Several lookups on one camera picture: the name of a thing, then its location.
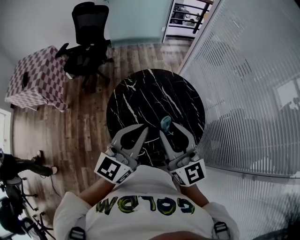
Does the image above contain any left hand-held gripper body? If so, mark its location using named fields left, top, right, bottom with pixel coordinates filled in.
left=94, top=143, right=142, bottom=185

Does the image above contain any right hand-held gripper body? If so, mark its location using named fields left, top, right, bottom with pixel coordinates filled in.
left=165, top=150, right=207, bottom=188

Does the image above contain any light blue utility knife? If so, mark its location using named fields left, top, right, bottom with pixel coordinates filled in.
left=160, top=115, right=172, bottom=134

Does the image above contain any person's left forearm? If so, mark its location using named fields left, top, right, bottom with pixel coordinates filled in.
left=78, top=180, right=117, bottom=205

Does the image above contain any person's right forearm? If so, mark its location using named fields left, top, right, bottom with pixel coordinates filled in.
left=180, top=184, right=210, bottom=205

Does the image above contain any round black marble table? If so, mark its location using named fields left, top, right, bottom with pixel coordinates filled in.
left=105, top=68, right=206, bottom=168

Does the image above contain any person's white printed t-shirt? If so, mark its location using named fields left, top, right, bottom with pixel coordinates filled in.
left=52, top=164, right=240, bottom=240

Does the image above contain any black office chair with headrest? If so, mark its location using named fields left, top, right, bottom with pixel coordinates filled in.
left=54, top=1, right=114, bottom=91

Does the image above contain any black mesh office chair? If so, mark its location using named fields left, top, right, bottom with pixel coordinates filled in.
left=0, top=206, right=56, bottom=240
left=0, top=176, right=38, bottom=213

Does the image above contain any pink checkered cloth table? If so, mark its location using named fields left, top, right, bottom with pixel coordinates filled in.
left=4, top=45, right=70, bottom=113

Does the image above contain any frosted glass door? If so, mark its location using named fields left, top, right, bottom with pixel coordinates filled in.
left=107, top=0, right=174, bottom=48

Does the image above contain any black balcony railing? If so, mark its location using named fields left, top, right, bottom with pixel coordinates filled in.
left=168, top=0, right=210, bottom=37

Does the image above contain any grey harness strap with buckle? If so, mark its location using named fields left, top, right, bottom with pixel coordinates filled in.
left=68, top=215, right=86, bottom=240
left=212, top=219, right=232, bottom=240

